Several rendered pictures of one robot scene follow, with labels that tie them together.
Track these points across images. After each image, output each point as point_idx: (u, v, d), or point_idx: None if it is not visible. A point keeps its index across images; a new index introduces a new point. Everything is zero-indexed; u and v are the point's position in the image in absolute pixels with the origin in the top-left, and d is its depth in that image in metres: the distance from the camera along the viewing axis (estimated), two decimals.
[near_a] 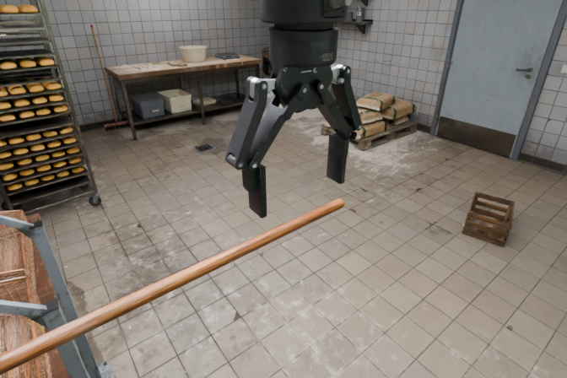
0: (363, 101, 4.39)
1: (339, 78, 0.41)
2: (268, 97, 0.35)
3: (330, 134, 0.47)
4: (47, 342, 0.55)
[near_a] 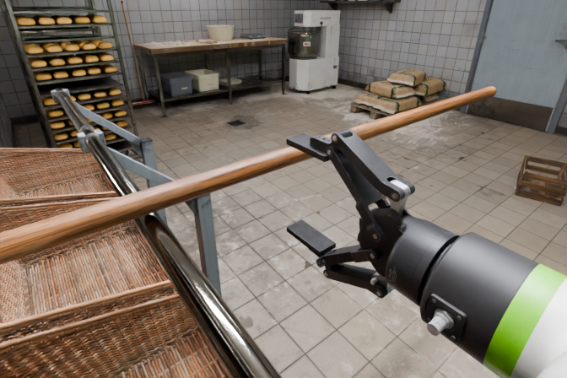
0: (396, 77, 4.37)
1: (375, 280, 0.37)
2: (382, 196, 0.32)
3: (334, 243, 0.44)
4: None
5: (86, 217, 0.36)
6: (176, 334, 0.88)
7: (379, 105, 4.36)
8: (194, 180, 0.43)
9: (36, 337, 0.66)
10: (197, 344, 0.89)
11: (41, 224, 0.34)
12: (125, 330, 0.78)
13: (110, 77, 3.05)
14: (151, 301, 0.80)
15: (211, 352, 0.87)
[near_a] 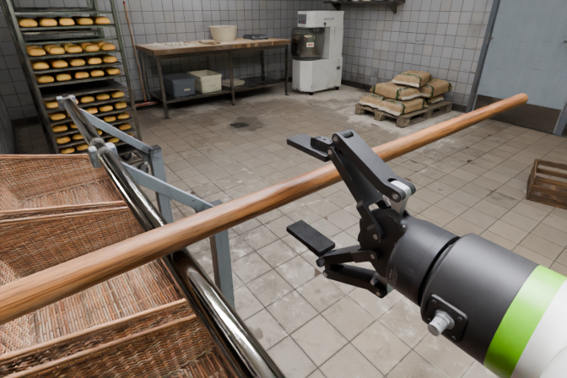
0: (401, 78, 4.32)
1: (375, 281, 0.37)
2: (383, 197, 0.32)
3: (333, 243, 0.44)
4: None
5: (110, 259, 0.31)
6: (191, 357, 0.83)
7: (384, 107, 4.31)
8: (228, 210, 0.38)
9: (44, 369, 0.61)
10: (213, 367, 0.84)
11: (58, 271, 0.29)
12: (137, 355, 0.73)
13: (112, 79, 3.00)
14: (165, 324, 0.75)
15: (228, 376, 0.82)
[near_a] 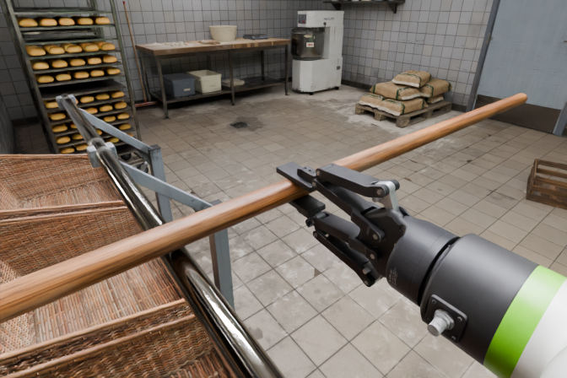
0: (401, 78, 4.32)
1: (368, 271, 0.37)
2: (372, 199, 0.33)
3: (323, 204, 0.44)
4: None
5: (108, 258, 0.31)
6: (190, 357, 0.83)
7: (384, 107, 4.31)
8: (226, 209, 0.38)
9: (43, 369, 0.61)
10: (212, 367, 0.84)
11: (56, 270, 0.29)
12: (137, 355, 0.73)
13: (112, 78, 3.00)
14: (164, 324, 0.75)
15: (227, 376, 0.82)
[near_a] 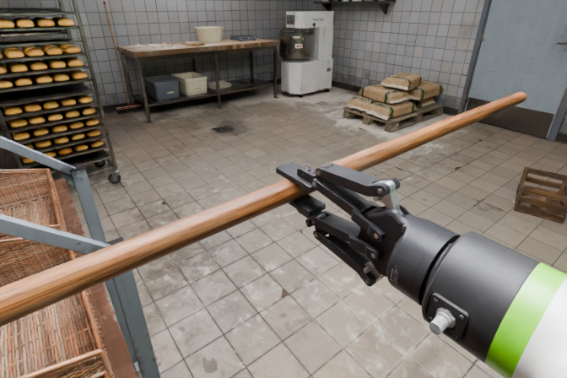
0: (390, 81, 4.18)
1: (369, 270, 0.37)
2: (373, 198, 0.33)
3: (323, 204, 0.44)
4: None
5: (108, 260, 0.31)
6: None
7: (372, 110, 4.17)
8: (226, 210, 0.38)
9: None
10: None
11: (57, 272, 0.29)
12: None
13: (82, 83, 2.87)
14: None
15: None
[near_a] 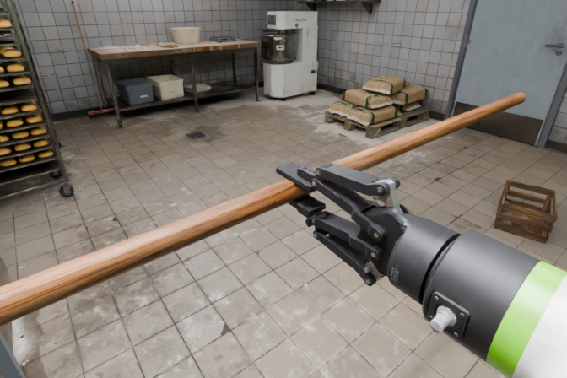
0: (371, 84, 3.98)
1: (369, 270, 0.37)
2: (373, 197, 0.33)
3: (323, 204, 0.44)
4: None
5: (108, 260, 0.31)
6: None
7: (353, 116, 3.97)
8: (226, 210, 0.38)
9: None
10: None
11: (56, 272, 0.29)
12: None
13: (31, 89, 2.66)
14: None
15: None
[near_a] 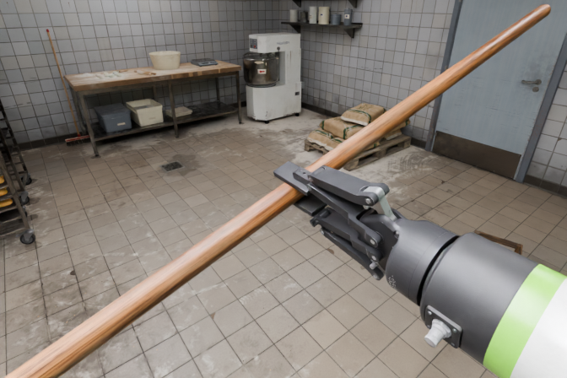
0: (349, 115, 3.92)
1: (375, 266, 0.38)
2: (364, 207, 0.33)
3: None
4: (339, 158, 0.47)
5: (129, 306, 0.34)
6: None
7: (331, 147, 3.91)
8: (229, 232, 0.39)
9: None
10: None
11: (88, 327, 0.32)
12: None
13: None
14: None
15: None
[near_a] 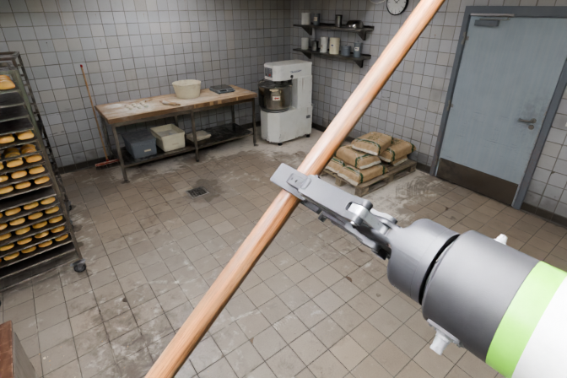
0: (360, 144, 4.26)
1: None
2: (352, 224, 0.33)
3: None
4: (331, 143, 0.45)
5: (184, 343, 0.40)
6: None
7: (343, 175, 4.25)
8: (244, 256, 0.42)
9: None
10: None
11: (159, 368, 0.40)
12: None
13: (48, 175, 2.95)
14: None
15: None
